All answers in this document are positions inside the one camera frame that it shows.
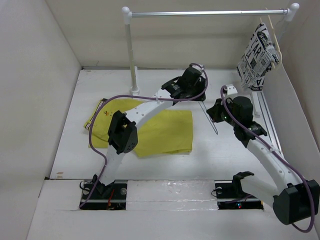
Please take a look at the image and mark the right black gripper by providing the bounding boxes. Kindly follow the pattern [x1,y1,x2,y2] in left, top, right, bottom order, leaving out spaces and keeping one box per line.
[206,97,240,127]

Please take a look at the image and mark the blue transparent plastic hanger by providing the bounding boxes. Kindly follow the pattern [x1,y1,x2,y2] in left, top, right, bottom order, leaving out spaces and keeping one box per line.
[199,101,219,135]

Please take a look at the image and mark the yellow trousers with striped trim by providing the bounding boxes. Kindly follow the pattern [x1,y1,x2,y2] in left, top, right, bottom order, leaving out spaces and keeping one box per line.
[91,98,193,158]

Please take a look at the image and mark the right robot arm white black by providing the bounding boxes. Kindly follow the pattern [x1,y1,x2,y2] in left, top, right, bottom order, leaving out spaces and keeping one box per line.
[207,96,320,225]

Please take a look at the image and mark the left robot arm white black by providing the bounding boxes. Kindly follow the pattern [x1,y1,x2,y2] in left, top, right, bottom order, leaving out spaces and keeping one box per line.
[92,63,208,199]

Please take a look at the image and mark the cream wooden hanger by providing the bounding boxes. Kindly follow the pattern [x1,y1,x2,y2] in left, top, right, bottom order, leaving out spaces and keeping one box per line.
[247,16,282,78]

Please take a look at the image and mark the newspaper print garment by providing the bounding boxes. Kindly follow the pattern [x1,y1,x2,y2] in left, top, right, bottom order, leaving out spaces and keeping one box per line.
[236,22,280,92]

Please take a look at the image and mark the aluminium side rail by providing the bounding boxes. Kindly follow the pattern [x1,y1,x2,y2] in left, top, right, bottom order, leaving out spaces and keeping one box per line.
[257,92,284,157]

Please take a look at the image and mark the white clothes rack metal rail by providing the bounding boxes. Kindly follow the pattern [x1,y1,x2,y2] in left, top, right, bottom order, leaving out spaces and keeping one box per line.
[121,2,301,118]

